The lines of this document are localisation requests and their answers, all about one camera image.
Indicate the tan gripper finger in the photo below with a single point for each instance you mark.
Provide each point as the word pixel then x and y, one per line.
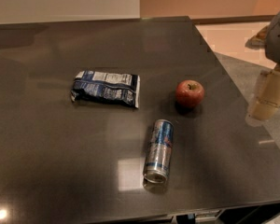
pixel 266 98

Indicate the silver blue redbull can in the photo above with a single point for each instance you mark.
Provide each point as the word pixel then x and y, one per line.
pixel 157 163

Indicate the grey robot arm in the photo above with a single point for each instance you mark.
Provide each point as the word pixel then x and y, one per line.
pixel 272 42

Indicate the red apple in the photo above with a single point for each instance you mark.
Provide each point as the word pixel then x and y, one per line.
pixel 189 93

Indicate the blue white chip bag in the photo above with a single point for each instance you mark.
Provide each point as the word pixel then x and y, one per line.
pixel 106 88

